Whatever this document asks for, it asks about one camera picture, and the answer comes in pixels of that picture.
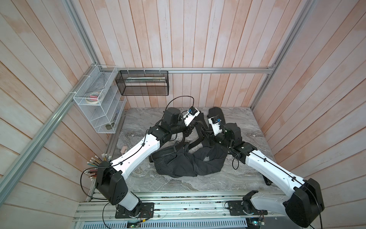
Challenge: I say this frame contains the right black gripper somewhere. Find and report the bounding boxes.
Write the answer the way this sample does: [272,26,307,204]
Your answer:
[203,128,234,152]

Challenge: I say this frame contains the black leather belt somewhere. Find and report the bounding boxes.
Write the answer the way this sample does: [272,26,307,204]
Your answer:
[176,118,213,162]

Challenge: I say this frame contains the dark grey trousers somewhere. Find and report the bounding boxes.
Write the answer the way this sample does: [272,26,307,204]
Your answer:
[149,113,228,178]

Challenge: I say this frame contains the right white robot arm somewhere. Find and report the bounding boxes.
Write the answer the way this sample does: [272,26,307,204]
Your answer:
[209,122,325,228]

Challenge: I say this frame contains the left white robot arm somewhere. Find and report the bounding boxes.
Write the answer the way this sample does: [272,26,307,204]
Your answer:
[95,107,200,215]

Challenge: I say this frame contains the black flat object on table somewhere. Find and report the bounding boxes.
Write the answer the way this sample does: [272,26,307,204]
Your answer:
[263,175,273,186]

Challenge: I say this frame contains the tape roll in shelf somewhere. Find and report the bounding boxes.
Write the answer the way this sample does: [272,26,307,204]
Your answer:
[85,91,105,105]

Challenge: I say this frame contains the bundle of coloured pencils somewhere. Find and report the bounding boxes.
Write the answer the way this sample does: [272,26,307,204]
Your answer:
[84,153,112,179]

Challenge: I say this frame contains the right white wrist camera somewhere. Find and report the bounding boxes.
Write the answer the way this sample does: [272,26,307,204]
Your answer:
[208,114,225,136]

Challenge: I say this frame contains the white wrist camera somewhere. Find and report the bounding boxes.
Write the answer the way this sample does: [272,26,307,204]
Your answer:
[208,114,225,136]
[184,106,200,127]

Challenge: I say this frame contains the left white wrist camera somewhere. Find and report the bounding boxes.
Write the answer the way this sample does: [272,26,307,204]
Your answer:
[184,106,200,127]

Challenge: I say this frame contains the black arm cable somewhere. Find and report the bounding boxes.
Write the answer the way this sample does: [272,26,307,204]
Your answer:
[165,95,195,112]

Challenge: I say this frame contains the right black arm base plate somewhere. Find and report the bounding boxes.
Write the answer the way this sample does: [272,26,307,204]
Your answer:
[225,200,268,216]

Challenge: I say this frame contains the black mesh wall basket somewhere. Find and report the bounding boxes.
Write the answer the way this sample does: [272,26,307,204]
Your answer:
[115,70,169,96]

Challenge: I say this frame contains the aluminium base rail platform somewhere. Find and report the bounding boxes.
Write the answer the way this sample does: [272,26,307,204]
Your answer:
[71,191,298,229]

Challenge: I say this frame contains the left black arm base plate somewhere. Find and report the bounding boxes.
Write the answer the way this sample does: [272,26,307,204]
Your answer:
[115,202,154,219]

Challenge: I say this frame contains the white wire mesh shelf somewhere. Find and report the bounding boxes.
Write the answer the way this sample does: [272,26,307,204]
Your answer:
[73,65,126,134]

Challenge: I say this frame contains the aluminium frame rail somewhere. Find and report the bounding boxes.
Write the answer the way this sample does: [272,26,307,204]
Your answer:
[0,0,318,205]

